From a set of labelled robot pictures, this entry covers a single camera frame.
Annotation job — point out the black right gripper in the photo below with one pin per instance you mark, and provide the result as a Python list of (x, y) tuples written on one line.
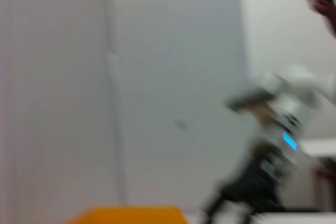
[(257, 182)]

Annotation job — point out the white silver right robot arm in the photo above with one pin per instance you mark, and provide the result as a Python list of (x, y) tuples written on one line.
[(294, 93)]

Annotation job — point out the yellow plastic bin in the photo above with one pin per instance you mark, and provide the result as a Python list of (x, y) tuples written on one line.
[(126, 214)]

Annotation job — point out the white background table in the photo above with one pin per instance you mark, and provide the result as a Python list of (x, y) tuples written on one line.
[(317, 148)]

